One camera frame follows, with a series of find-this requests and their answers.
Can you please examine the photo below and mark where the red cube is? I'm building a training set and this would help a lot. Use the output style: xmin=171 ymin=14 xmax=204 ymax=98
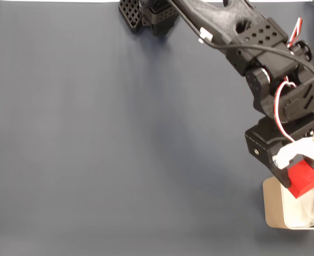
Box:
xmin=287 ymin=159 xmax=314 ymax=199

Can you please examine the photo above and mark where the beige plastic box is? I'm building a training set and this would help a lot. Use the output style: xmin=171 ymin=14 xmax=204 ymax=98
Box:
xmin=262 ymin=172 xmax=314 ymax=230

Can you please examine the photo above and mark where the white crumpled tissue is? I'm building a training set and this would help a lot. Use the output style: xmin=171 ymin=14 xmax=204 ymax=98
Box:
xmin=286 ymin=186 xmax=314 ymax=228

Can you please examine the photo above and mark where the blue-grey table mat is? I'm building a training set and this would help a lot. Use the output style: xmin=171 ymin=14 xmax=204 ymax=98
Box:
xmin=0 ymin=2 xmax=314 ymax=256

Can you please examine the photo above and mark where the white-mounted camera board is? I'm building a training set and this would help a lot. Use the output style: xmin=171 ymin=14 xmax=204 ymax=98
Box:
xmin=272 ymin=124 xmax=314 ymax=169

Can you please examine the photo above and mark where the red-white servo wire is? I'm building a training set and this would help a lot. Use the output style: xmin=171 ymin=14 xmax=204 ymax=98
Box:
xmin=273 ymin=81 xmax=297 ymax=142
xmin=287 ymin=17 xmax=304 ymax=49

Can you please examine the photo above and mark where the white cable clip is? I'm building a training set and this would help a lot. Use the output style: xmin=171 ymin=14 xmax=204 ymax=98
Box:
xmin=198 ymin=28 xmax=213 ymax=43

